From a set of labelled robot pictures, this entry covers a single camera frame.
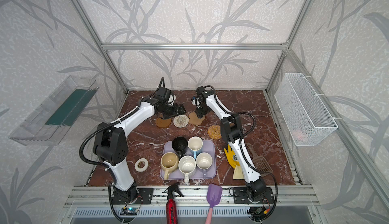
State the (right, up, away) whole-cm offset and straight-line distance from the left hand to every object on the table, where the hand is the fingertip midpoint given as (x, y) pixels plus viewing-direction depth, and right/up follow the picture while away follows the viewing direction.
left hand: (183, 108), depth 90 cm
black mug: (-2, -21, -2) cm, 22 cm away
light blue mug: (+7, -22, -2) cm, 23 cm away
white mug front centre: (+3, -31, -8) cm, 32 cm away
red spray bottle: (-2, -44, -22) cm, 49 cm away
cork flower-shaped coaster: (+6, -8, +12) cm, 16 cm away
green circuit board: (-23, -48, -20) cm, 57 cm away
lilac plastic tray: (+15, -23, 0) cm, 28 cm away
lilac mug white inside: (+13, -30, -6) cm, 33 cm away
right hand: (+12, -1, +16) cm, 20 cm away
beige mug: (-6, -30, -7) cm, 31 cm away
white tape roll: (-22, -33, -8) cm, 41 cm away
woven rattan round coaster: (+19, -16, +6) cm, 26 cm away
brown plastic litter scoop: (+44, -31, -6) cm, 54 cm away
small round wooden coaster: (-15, -10, +10) cm, 21 cm away
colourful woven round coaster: (-3, -9, +12) cm, 15 cm away
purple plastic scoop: (+17, -43, -17) cm, 49 cm away
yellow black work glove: (+31, -33, -11) cm, 47 cm away
